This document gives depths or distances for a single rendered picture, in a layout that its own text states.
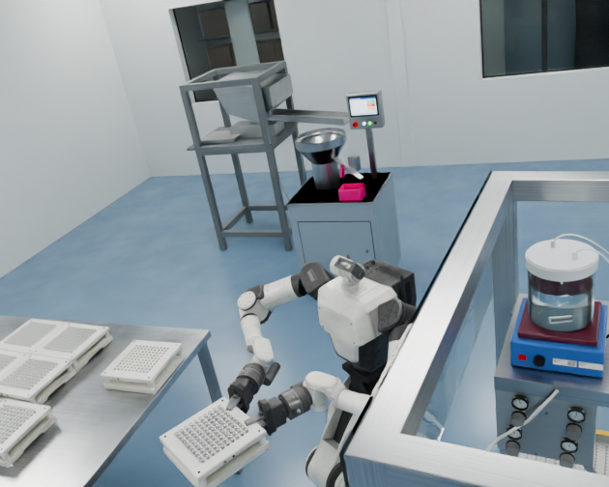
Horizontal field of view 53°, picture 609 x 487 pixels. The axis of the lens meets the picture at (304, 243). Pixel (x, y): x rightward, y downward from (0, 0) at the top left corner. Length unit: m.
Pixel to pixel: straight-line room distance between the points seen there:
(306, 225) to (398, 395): 3.38
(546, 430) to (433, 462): 0.81
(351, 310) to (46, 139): 5.34
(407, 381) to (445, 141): 5.82
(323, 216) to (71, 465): 2.45
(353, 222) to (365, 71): 2.83
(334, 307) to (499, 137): 4.74
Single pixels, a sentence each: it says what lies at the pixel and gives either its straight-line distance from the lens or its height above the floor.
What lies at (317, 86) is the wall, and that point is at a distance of 6.85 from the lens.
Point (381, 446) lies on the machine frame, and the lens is 0.85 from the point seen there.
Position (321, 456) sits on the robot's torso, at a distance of 2.37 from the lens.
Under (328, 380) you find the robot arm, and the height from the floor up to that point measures 1.07.
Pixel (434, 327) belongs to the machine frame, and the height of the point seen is 1.70.
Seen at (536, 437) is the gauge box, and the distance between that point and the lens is 1.64.
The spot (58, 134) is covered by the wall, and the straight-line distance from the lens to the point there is 7.10.
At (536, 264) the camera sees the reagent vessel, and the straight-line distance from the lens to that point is 1.45.
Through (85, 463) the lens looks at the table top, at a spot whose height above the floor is 0.85.
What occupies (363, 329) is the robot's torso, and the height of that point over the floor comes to 1.16.
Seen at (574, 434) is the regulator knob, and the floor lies 1.22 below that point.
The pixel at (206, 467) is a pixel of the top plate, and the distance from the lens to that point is 1.88.
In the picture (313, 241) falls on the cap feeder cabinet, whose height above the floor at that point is 0.47.
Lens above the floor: 2.30
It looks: 25 degrees down
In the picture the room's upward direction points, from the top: 11 degrees counter-clockwise
